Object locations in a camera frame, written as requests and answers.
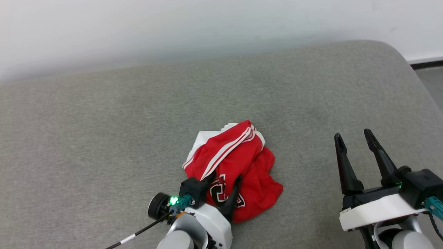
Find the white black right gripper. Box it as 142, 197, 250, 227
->
334, 128, 429, 232

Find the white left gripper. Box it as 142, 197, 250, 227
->
186, 171, 243, 249

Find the red basketball jersey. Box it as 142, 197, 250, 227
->
182, 120, 284, 223

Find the dark baseboard strip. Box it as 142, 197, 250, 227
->
409, 60, 443, 70

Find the teal left camera connector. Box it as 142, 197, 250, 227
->
169, 194, 193, 214

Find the teal camera connector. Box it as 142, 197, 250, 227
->
169, 194, 193, 214
425, 196, 443, 221

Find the teal right camera connector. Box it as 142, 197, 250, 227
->
425, 196, 443, 221

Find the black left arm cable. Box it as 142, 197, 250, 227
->
105, 212, 173, 249

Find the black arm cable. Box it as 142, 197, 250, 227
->
105, 212, 173, 249
428, 211, 443, 242

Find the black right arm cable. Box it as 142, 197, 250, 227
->
428, 211, 443, 242

